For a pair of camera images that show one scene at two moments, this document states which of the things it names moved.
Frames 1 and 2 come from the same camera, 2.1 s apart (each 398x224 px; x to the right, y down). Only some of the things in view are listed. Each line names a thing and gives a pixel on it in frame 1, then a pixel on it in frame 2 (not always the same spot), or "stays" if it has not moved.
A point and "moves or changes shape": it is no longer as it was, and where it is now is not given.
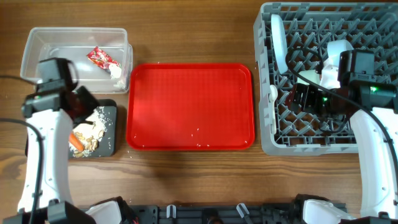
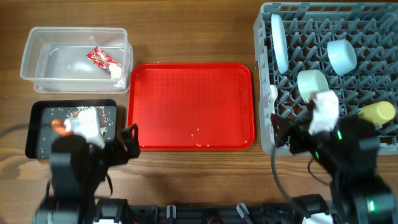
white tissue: [115, 71] stays
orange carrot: [76, 142] moves or changes shape
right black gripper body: [314, 102] -> [301, 140]
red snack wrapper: [101, 58] stays
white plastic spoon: [273, 94] stays
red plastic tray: [190, 107] stays
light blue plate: [280, 44] stays
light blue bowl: [334, 48] stays
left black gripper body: [89, 104] -> [115, 153]
